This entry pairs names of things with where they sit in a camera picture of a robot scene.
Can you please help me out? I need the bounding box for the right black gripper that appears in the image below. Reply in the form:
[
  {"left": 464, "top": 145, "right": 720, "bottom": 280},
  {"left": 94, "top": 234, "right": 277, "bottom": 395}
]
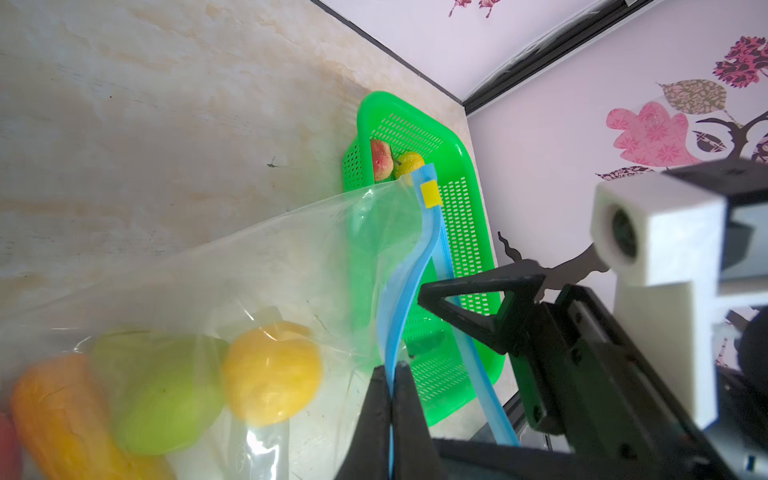
[{"left": 418, "top": 274, "right": 767, "bottom": 479}]

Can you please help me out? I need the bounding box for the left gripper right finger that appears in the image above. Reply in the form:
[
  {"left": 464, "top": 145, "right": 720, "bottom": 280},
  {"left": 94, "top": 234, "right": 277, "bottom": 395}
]
[{"left": 391, "top": 362, "right": 447, "bottom": 480}]

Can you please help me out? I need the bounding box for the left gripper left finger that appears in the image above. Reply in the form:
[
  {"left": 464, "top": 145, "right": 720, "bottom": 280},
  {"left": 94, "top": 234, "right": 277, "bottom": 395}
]
[{"left": 335, "top": 366, "right": 392, "bottom": 480}]

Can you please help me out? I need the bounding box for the yellow lemon toy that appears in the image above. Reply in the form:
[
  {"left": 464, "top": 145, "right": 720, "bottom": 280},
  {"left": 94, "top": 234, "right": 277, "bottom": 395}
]
[{"left": 222, "top": 321, "right": 323, "bottom": 427}]

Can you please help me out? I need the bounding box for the yellow pear toy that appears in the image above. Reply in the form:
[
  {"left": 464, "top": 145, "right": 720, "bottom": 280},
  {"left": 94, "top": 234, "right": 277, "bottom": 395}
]
[{"left": 394, "top": 151, "right": 425, "bottom": 179}]

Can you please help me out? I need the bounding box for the clear zip bag blue zipper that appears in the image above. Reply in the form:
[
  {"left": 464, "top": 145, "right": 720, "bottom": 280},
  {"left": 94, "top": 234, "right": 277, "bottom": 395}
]
[{"left": 1, "top": 165, "right": 518, "bottom": 479}]

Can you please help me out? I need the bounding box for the red apple toy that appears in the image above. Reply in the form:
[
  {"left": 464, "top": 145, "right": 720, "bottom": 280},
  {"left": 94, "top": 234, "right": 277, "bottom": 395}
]
[{"left": 370, "top": 139, "right": 394, "bottom": 182}]

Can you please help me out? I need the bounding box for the green pear toy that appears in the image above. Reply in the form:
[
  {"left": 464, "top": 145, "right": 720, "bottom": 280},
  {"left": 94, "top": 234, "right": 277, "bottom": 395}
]
[{"left": 89, "top": 330, "right": 230, "bottom": 456}]

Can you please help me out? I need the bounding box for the orange banana toy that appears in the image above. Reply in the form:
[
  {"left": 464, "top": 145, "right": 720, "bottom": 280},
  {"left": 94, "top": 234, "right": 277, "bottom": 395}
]
[{"left": 10, "top": 354, "right": 175, "bottom": 479}]

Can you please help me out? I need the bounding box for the green plastic basket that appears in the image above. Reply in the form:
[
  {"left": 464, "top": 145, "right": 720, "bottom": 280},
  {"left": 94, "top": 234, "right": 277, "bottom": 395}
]
[{"left": 341, "top": 91, "right": 505, "bottom": 428}]

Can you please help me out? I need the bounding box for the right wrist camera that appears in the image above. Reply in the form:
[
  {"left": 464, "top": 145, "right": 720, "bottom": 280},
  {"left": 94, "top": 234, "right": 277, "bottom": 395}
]
[{"left": 590, "top": 159, "right": 767, "bottom": 428}]

